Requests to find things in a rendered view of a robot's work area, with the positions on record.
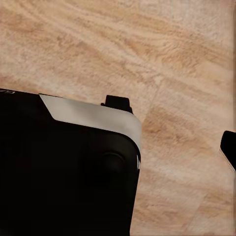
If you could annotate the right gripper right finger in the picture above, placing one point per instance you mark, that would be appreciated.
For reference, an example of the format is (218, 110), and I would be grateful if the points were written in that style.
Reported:
(228, 146)

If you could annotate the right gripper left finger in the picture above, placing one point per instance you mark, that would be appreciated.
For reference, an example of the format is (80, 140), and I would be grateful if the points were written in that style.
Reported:
(12, 146)

